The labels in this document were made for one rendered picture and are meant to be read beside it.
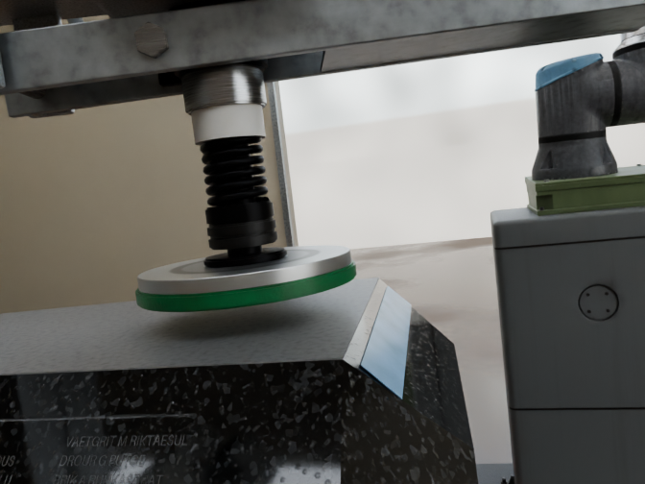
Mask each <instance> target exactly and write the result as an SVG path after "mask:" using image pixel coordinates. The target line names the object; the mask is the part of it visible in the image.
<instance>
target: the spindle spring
mask: <svg viewBox="0 0 645 484"><path fill-rule="evenodd" d="M261 139H262V137H261V136H237V137H229V138H221V139H215V140H211V141H208V142H205V143H204V144H203V145H202V146H201V147H200V151H201V152H202V153H203V154H204V155H203V157H202V162H203V163H204V164H206V166H205V167H204V168H203V172H204V173H205V174H206V175H209V176H207V177H205V179H204V183H205V184H207V185H211V186H208V187H207V189H206V190H205V193H206V194H207V195H209V196H213V197H210V198H208V200H207V204H208V205H210V206H221V203H226V202H231V201H237V200H242V199H247V198H252V197H255V199H256V201H257V202H262V201H270V200H269V198H268V197H265V196H262V195H266V194H267V193H268V188H267V187H266V186H257V185H261V184H264V183H266V182H267V178H266V177H264V176H254V177H253V178H249V179H243V180H238V181H228V182H223V183H218V182H220V181H225V180H230V179H236V178H241V177H246V176H253V175H259V174H264V173H265V171H266V168H265V167H264V166H252V167H249V168H242V169H236V170H231V171H226V172H221V173H217V171H219V170H224V169H228V168H233V167H239V166H246V165H253V164H259V163H262V162H264V157H263V156H260V155H259V156H250V157H238V158H232V159H226V160H221V161H217V162H216V161H215V159H219V158H224V157H234V156H240V155H246V154H257V153H261V152H262V151H263V147H262V146H261V145H250V146H242V147H235V148H229V149H224V150H220V151H215V152H214V149H217V148H222V147H226V146H231V145H238V144H245V143H249V144H253V143H258V142H260V141H261ZM252 186H254V189H249V190H243V191H237V192H232V193H227V194H222V195H220V192H225V191H229V190H235V189H240V188H246V187H252Z"/></svg>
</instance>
